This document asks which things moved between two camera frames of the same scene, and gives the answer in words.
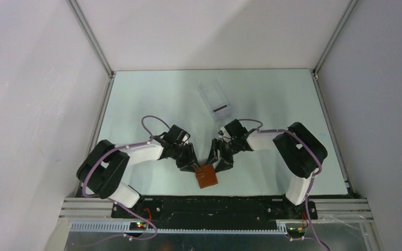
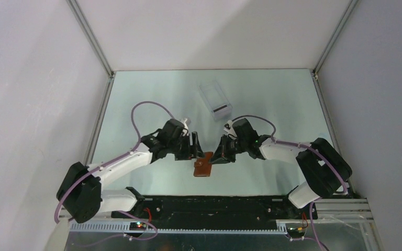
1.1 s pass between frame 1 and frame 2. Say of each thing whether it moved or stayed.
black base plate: stayed
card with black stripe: stayed
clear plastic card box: stayed
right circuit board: stayed
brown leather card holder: moved
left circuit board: stayed
